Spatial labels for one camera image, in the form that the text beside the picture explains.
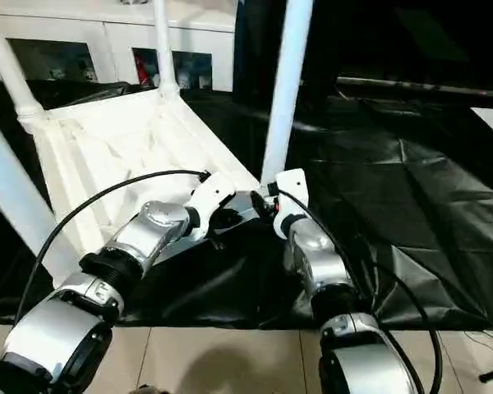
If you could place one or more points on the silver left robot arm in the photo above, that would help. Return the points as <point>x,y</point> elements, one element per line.
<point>160,230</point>

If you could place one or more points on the dark metal rod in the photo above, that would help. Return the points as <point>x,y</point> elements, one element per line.
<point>423,86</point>

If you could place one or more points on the white plastic table leg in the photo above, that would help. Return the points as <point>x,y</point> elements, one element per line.
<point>8,164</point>
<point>164,45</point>
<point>8,61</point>
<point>287,82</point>

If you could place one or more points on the white glass-door cabinet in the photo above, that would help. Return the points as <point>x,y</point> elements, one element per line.
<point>86,37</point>

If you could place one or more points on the black work mat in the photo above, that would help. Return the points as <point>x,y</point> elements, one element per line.
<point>394,184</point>

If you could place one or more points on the white table frame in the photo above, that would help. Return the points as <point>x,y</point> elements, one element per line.
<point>127,135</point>

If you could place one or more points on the dark robot lower body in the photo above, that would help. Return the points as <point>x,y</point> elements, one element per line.
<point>150,389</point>

